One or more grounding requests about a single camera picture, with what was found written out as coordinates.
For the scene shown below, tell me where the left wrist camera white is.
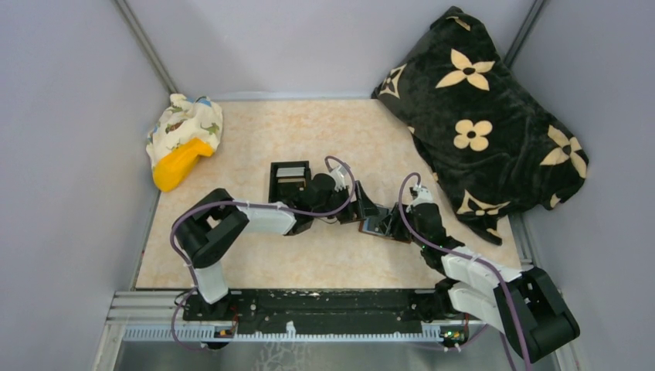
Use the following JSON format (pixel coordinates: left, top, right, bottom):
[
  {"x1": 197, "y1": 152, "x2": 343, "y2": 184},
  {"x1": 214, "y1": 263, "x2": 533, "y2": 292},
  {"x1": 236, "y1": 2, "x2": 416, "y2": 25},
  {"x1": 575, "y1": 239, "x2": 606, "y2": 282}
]
[{"x1": 329, "y1": 165, "x2": 349, "y2": 192}]

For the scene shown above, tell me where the brown leather card holder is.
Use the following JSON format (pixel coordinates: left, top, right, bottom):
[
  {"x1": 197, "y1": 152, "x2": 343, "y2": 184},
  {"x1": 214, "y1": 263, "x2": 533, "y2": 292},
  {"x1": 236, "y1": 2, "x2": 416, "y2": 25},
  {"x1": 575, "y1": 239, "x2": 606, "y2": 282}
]
[{"x1": 358, "y1": 204, "x2": 394, "y2": 240}]

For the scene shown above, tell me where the dinosaur print yellow cloth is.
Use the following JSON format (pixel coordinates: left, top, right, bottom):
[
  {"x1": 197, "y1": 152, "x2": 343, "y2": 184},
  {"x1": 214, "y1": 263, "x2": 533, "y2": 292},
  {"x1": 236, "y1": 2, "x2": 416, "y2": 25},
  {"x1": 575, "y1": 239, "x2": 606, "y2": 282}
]
[{"x1": 145, "y1": 94, "x2": 223, "y2": 192}]

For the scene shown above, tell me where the black floral plush blanket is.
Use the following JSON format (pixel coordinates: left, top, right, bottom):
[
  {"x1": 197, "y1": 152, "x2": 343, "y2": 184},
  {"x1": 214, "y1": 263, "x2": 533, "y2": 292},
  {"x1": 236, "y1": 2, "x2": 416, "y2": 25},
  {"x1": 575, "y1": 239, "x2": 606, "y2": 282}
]
[{"x1": 372, "y1": 6, "x2": 589, "y2": 245}]

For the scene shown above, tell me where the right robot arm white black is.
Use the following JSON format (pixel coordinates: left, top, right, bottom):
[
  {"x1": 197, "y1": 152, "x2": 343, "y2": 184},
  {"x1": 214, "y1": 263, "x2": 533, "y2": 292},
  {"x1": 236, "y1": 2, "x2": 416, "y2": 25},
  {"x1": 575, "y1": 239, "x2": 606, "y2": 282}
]
[{"x1": 378, "y1": 203, "x2": 581, "y2": 364}]

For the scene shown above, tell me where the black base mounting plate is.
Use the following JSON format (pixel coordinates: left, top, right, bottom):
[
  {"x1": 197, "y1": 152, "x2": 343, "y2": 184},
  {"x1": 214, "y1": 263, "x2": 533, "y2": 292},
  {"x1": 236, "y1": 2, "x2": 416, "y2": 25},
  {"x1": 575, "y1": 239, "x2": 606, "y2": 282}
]
[{"x1": 182, "y1": 289, "x2": 471, "y2": 342}]

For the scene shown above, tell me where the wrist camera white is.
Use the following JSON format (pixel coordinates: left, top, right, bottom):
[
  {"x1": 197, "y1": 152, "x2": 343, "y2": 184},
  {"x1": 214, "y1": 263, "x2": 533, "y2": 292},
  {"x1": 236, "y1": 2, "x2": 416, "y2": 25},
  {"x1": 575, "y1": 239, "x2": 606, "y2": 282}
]
[
  {"x1": 410, "y1": 185, "x2": 434, "y2": 208},
  {"x1": 329, "y1": 165, "x2": 349, "y2": 192}
]

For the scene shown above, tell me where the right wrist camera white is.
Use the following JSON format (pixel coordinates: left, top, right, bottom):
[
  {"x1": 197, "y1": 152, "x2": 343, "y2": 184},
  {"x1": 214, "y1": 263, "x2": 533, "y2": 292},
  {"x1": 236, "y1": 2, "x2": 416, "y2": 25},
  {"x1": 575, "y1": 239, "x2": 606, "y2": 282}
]
[{"x1": 410, "y1": 185, "x2": 434, "y2": 208}]

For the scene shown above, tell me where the black plastic card tray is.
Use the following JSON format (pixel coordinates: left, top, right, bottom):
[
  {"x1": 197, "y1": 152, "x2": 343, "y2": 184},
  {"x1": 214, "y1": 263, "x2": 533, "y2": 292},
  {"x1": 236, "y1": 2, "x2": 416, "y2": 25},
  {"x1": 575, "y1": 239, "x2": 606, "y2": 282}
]
[{"x1": 268, "y1": 161, "x2": 311, "y2": 203}]

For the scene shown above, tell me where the aluminium front rail frame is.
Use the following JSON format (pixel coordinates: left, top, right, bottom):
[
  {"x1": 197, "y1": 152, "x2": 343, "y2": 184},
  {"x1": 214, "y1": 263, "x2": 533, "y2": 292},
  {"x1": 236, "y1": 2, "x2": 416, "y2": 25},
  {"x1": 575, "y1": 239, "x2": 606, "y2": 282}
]
[{"x1": 107, "y1": 289, "x2": 482, "y2": 342}]

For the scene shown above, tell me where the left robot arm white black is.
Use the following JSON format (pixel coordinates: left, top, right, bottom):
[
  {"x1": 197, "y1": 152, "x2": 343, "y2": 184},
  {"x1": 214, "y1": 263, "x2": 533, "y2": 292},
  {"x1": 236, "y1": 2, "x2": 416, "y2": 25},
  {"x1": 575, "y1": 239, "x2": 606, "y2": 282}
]
[{"x1": 171, "y1": 173, "x2": 379, "y2": 305}]

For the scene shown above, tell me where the dark card in tray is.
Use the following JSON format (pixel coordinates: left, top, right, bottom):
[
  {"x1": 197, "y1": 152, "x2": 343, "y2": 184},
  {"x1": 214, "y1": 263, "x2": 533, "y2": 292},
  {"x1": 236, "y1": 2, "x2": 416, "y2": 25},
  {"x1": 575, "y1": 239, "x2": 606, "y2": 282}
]
[{"x1": 277, "y1": 177, "x2": 307, "y2": 193}]

